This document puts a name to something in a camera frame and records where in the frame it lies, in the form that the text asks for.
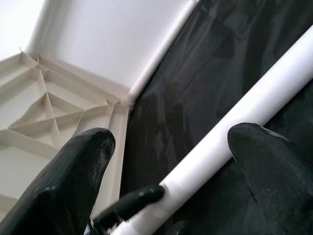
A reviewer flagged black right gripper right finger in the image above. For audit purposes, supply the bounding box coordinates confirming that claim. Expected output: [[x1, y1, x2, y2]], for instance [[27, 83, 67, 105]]
[[227, 122, 313, 235]]

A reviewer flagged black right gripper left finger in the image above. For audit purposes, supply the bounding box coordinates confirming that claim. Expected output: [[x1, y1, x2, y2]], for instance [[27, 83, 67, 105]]
[[0, 127, 116, 235]]

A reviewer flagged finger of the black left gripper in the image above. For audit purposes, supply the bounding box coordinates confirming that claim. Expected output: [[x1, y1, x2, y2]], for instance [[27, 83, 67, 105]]
[[168, 220, 189, 235], [92, 185, 165, 228]]

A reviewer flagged white plastic table leg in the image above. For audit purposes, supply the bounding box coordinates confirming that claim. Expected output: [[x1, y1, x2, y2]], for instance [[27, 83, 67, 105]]
[[24, 0, 53, 53], [83, 24, 313, 235], [124, 0, 200, 108]]

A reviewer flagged cream plastic children's tabletop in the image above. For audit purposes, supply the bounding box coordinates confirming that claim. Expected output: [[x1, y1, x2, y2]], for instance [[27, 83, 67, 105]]
[[0, 50, 134, 235]]

